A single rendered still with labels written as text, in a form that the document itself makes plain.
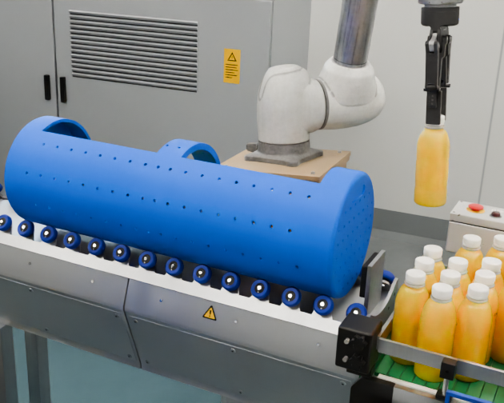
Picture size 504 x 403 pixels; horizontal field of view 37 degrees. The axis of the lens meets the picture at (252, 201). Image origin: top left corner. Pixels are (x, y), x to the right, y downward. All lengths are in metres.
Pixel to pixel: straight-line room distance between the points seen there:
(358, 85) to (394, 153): 2.25
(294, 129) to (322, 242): 0.72
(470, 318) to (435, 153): 0.35
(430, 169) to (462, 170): 2.81
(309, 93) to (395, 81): 2.20
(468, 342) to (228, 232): 0.54
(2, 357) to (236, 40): 1.65
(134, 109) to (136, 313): 1.81
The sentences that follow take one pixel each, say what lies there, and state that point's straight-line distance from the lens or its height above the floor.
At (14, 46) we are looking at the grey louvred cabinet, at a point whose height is 1.12.
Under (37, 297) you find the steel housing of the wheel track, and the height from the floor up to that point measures 0.78.
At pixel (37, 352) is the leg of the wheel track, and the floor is 0.47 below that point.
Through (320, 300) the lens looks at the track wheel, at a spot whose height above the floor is 0.97.
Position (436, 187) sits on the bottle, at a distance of 1.65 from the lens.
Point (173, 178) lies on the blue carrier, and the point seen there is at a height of 1.18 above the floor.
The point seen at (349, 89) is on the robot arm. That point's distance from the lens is 2.26.
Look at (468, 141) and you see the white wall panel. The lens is 4.40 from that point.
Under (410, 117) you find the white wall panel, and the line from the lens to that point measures 4.42.
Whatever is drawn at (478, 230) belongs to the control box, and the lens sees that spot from 1.87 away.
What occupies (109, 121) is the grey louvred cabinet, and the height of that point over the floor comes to 0.82.
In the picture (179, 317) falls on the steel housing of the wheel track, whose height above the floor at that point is 0.85.
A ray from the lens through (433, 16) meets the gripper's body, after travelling 1.59.
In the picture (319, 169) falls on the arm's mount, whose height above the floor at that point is 1.08.
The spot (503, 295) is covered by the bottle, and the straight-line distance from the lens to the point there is 1.61.
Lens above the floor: 1.73
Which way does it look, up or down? 20 degrees down
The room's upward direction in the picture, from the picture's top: 2 degrees clockwise
